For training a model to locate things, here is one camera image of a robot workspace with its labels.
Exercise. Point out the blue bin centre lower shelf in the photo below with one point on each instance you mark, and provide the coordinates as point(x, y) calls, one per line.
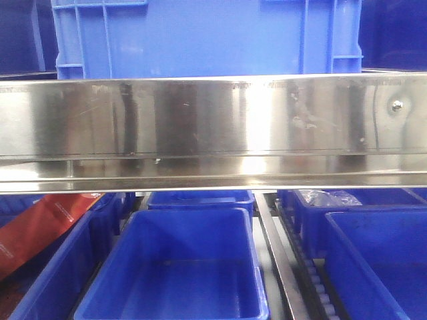
point(180, 264)

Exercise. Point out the blue bin shelf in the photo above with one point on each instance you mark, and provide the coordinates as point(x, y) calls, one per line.
point(377, 263)
point(49, 284)
point(180, 264)

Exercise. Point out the stainless steel shelf beam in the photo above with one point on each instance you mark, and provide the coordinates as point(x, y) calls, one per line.
point(257, 132)

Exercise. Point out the large blue crate upper shelf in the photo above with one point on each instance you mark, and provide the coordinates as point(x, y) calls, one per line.
point(152, 39)

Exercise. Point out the blue bin right lower shelf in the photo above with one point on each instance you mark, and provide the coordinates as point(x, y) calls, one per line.
point(377, 263)

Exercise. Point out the blue bin left lower shelf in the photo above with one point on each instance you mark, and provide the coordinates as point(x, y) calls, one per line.
point(49, 284)

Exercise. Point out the blue bin rear centre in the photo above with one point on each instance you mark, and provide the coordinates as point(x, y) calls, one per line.
point(203, 199)

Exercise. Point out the blue bin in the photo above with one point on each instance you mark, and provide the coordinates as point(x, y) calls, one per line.
point(203, 199)
point(311, 225)

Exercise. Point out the clear plastic bag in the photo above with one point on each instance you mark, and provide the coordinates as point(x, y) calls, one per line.
point(319, 198)

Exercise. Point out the blue bin rear right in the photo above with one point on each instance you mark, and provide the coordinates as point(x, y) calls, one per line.
point(311, 225)

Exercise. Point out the roller track strip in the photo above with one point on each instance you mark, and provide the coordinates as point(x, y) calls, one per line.
point(317, 291)

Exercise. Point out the red packaging bag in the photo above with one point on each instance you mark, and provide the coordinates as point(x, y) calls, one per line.
point(38, 226)

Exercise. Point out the steel shelf divider rail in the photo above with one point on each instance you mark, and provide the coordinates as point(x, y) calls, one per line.
point(295, 307)

